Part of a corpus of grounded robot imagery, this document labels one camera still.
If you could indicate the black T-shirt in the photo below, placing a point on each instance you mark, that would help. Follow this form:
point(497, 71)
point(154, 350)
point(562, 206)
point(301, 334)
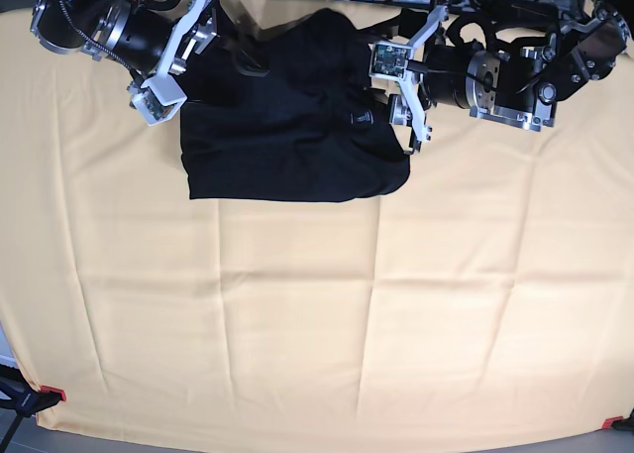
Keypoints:
point(311, 130)

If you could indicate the black box on table edge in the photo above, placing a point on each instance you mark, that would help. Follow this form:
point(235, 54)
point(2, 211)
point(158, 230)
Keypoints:
point(526, 14)

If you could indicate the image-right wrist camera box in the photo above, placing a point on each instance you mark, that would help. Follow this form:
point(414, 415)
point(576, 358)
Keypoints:
point(389, 60)

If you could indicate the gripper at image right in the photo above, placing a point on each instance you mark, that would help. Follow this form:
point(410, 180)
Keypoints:
point(419, 27)

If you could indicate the red-tipped table clamp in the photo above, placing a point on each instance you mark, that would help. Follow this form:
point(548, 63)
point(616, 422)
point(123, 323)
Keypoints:
point(620, 423)
point(26, 402)

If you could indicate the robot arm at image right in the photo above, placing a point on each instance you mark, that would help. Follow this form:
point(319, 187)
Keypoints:
point(505, 61)

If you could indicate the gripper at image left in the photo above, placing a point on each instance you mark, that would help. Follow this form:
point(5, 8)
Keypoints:
point(167, 46)

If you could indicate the right red-tipped table clamp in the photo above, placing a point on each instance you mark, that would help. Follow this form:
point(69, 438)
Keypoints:
point(620, 423)

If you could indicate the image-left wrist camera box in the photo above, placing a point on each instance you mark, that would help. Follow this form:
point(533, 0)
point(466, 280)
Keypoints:
point(157, 99)

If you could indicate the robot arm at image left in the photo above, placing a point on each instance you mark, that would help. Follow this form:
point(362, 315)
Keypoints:
point(138, 35)

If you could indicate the left red-tipped table clamp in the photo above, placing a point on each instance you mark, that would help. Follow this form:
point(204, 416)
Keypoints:
point(26, 402)

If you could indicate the yellow table cloth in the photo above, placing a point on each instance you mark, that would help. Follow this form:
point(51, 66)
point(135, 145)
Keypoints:
point(486, 303)

